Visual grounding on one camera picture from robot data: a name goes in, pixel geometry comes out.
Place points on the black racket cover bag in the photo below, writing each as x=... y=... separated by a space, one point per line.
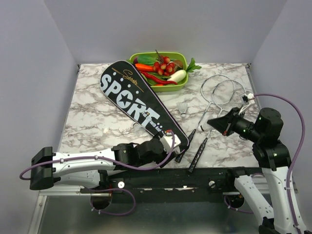
x=128 y=89

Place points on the red toy cherry bunch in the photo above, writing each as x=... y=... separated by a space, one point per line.
x=163 y=65

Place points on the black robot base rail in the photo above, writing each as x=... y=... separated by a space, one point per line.
x=167 y=185

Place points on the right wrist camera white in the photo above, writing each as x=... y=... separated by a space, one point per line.
x=248 y=101

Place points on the brown toy mushroom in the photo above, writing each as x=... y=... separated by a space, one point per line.
x=178 y=63

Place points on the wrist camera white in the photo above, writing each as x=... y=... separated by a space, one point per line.
x=248 y=101
x=170 y=142

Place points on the white shuttlecock with black band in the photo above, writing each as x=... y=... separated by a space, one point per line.
x=182 y=108

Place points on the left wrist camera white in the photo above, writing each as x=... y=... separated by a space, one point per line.
x=170 y=142

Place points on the white toy radish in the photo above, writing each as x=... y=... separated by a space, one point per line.
x=177 y=76

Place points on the green plastic basket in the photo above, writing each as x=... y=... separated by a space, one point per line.
x=149 y=58

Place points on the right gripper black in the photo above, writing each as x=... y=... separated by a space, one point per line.
x=227 y=122

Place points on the orange toy carrot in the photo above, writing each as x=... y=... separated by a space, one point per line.
x=144 y=68

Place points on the red toy chili pepper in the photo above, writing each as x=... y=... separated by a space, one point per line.
x=157 y=80

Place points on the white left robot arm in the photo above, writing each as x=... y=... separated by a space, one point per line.
x=83 y=169

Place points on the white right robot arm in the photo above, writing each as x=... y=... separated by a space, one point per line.
x=282 y=215

